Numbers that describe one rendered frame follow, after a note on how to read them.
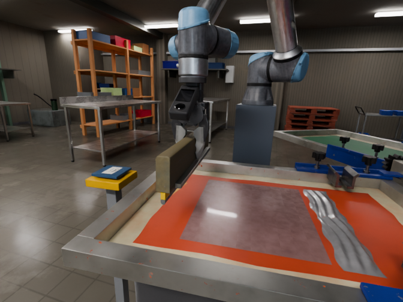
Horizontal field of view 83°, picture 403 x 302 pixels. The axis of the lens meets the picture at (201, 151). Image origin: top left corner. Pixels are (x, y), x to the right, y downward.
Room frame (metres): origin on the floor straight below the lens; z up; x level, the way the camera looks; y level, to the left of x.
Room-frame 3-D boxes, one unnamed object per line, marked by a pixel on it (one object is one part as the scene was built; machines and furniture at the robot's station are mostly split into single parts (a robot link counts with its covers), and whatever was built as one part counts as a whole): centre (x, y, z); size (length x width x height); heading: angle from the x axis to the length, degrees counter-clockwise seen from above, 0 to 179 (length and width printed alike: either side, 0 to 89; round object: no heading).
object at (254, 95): (1.13, -0.27, 1.25); 0.15 x 0.15 x 0.10
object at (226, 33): (0.69, -0.03, 1.39); 0.11 x 0.11 x 0.08; 48
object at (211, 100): (6.41, -0.14, 0.55); 2.13 x 0.84 x 1.10; 163
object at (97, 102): (4.45, 1.60, 0.54); 1.99 x 0.75 x 1.07; 163
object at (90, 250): (0.54, -0.20, 0.97); 0.79 x 0.58 x 0.04; 78
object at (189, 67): (0.61, 0.03, 1.31); 0.08 x 0.08 x 0.05
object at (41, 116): (7.14, 4.92, 0.49); 1.02 x 0.81 x 0.98; 73
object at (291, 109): (6.23, -2.93, 0.43); 1.22 x 0.85 x 0.86; 73
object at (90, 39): (6.87, 2.43, 1.28); 2.75 x 0.73 x 2.57; 163
